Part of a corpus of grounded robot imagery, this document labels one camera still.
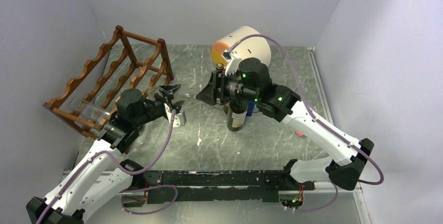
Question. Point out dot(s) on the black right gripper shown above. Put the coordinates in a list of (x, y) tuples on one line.
[(216, 89)]

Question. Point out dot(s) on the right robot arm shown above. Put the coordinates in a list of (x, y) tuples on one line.
[(250, 80)]

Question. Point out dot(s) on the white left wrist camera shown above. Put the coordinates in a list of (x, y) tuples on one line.
[(178, 120)]

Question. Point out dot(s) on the dark green wine bottle front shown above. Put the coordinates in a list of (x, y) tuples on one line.
[(236, 114)]

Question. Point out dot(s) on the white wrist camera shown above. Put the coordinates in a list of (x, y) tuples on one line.
[(232, 60), (178, 120)]

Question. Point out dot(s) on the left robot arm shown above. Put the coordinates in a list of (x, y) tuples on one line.
[(100, 176)]

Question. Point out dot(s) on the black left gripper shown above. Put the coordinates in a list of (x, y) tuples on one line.
[(167, 92)]

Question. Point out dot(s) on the clear glass wine bottle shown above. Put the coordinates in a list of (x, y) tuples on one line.
[(88, 110)]

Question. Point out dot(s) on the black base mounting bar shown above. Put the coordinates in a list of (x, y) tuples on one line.
[(222, 185)]

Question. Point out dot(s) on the cream orange yellow cylinder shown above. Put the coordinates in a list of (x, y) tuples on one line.
[(255, 47)]

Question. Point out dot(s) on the aluminium frame rail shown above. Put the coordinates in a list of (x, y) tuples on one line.
[(81, 193)]

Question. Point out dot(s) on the brown wooden wine rack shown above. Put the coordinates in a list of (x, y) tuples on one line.
[(159, 63)]

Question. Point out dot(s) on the blue bottle with silver cap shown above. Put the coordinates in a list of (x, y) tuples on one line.
[(252, 109)]

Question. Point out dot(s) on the clear bottle with black cap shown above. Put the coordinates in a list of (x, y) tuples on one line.
[(220, 67)]

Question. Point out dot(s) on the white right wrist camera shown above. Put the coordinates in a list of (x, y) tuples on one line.
[(232, 60)]

